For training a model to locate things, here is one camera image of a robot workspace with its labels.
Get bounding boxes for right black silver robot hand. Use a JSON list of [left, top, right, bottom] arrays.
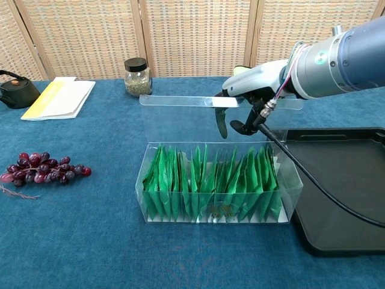
[[214, 59, 289, 140]]

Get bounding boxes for clear box with green contents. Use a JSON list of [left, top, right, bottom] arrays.
[[139, 95, 304, 225]]

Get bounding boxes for green tea packets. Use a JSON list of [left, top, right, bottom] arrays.
[[141, 143, 283, 223]]

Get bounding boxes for woven folding screen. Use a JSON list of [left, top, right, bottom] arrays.
[[0, 0, 385, 82]]

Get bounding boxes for glass jar with black lid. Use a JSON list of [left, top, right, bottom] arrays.
[[124, 57, 152, 98]]

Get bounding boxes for black plastic tray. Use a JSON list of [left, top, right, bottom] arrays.
[[272, 126, 385, 258]]

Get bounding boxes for yellow and white booklet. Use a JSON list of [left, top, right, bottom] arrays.
[[20, 79, 96, 122]]

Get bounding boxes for blue carpet table cover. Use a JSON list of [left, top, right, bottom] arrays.
[[0, 73, 385, 289]]

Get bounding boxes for red grapes bunch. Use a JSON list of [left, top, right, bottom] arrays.
[[0, 152, 92, 200]]

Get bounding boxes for black cast iron teapot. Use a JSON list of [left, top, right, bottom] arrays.
[[0, 69, 42, 110]]

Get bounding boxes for black robot hand cable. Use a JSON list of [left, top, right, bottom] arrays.
[[252, 99, 385, 229]]

